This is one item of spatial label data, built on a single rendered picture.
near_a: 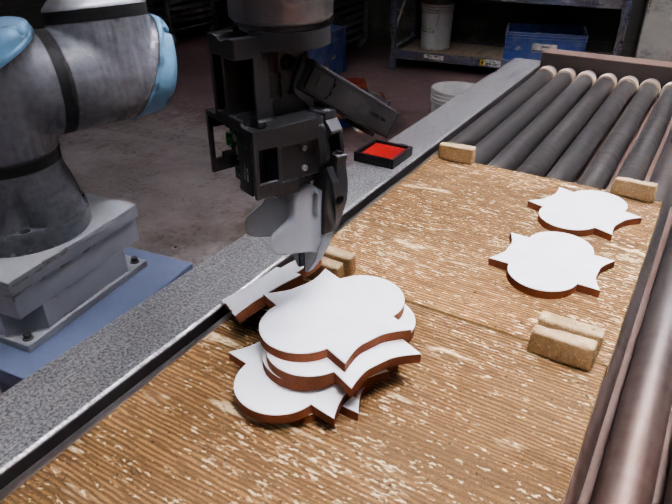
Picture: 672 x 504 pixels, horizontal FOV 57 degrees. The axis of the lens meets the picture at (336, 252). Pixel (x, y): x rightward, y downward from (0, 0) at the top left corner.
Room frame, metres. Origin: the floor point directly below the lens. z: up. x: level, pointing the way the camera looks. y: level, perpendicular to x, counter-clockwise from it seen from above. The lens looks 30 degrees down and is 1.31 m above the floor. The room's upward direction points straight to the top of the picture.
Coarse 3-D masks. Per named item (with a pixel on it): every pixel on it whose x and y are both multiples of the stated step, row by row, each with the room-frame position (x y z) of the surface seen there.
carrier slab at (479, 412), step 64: (256, 320) 0.51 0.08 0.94; (448, 320) 0.51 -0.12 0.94; (192, 384) 0.41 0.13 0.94; (384, 384) 0.41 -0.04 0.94; (448, 384) 0.41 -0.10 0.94; (512, 384) 0.41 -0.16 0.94; (576, 384) 0.41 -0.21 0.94; (128, 448) 0.34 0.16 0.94; (192, 448) 0.34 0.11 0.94; (256, 448) 0.34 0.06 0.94; (320, 448) 0.34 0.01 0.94; (384, 448) 0.34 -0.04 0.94; (448, 448) 0.34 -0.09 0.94; (512, 448) 0.34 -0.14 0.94; (576, 448) 0.34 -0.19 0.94
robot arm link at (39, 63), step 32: (0, 32) 0.64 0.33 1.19; (32, 32) 0.67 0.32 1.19; (0, 64) 0.62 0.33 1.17; (32, 64) 0.65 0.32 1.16; (64, 64) 0.67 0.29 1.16; (0, 96) 0.61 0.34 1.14; (32, 96) 0.63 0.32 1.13; (64, 96) 0.65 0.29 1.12; (0, 128) 0.61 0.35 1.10; (32, 128) 0.63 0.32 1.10; (64, 128) 0.67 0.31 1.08; (0, 160) 0.61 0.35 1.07; (32, 160) 0.62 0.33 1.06
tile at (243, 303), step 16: (272, 272) 0.58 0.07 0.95; (288, 272) 0.53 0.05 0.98; (304, 272) 0.52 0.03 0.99; (256, 288) 0.53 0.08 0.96; (272, 288) 0.49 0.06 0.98; (288, 288) 0.49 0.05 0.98; (224, 304) 0.55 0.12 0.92; (240, 304) 0.49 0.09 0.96; (256, 304) 0.48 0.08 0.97; (240, 320) 0.46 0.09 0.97
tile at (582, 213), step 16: (560, 192) 0.79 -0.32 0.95; (576, 192) 0.79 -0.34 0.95; (592, 192) 0.79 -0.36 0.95; (544, 208) 0.74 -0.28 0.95; (560, 208) 0.74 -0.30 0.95; (576, 208) 0.74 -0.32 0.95; (592, 208) 0.74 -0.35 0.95; (608, 208) 0.74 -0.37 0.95; (624, 208) 0.74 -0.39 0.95; (544, 224) 0.71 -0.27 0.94; (560, 224) 0.70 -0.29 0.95; (576, 224) 0.70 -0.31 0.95; (592, 224) 0.70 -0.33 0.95; (608, 224) 0.70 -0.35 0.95; (624, 224) 0.71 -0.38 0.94
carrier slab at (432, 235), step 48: (432, 192) 0.82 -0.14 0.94; (480, 192) 0.82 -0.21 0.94; (528, 192) 0.82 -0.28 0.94; (336, 240) 0.67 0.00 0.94; (384, 240) 0.67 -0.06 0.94; (432, 240) 0.67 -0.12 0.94; (480, 240) 0.67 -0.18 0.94; (624, 240) 0.67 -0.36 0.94; (432, 288) 0.56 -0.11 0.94; (480, 288) 0.56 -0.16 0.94; (624, 288) 0.56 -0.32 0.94; (528, 336) 0.48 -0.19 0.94
